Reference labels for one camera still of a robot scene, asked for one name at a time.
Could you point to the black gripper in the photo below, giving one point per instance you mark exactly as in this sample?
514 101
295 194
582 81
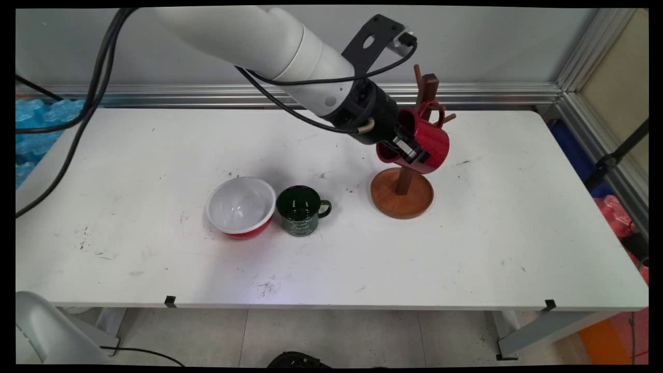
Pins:
380 116

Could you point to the red enamel mug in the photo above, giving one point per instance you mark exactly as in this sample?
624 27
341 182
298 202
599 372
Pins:
435 145

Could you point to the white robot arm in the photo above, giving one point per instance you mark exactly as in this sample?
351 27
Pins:
248 36

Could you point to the brown wooden mug tree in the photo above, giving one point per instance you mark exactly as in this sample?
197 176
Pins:
401 199

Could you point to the dark green enamel mug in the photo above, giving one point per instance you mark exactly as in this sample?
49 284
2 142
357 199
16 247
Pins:
300 223

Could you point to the blue plastic box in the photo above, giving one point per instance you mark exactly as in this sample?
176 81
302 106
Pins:
570 150

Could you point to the red bowl white inside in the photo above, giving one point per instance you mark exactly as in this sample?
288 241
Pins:
241 207

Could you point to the black tripod stand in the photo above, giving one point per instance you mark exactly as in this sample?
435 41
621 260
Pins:
608 161

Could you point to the black table edge clip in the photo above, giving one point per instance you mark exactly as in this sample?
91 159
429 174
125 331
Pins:
550 304
170 300

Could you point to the grey table leg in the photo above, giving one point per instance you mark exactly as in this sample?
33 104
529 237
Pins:
111 324
544 331

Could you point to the black object on floor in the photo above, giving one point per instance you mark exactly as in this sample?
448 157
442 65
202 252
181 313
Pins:
298 360

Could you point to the orange floor object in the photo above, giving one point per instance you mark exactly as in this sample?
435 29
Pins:
601 339

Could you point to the blue bubble wrap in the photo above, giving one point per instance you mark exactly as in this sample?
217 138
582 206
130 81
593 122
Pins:
36 140

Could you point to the white rounded machine housing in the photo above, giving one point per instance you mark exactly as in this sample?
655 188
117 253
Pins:
41 331

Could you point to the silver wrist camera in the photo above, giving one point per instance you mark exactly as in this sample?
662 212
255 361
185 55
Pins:
401 42

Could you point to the black metal camera bracket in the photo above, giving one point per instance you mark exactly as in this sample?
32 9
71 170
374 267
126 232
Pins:
380 26

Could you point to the aluminium frame post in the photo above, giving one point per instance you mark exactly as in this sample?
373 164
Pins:
582 57

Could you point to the aluminium frame rail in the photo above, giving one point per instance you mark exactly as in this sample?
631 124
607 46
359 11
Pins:
155 96

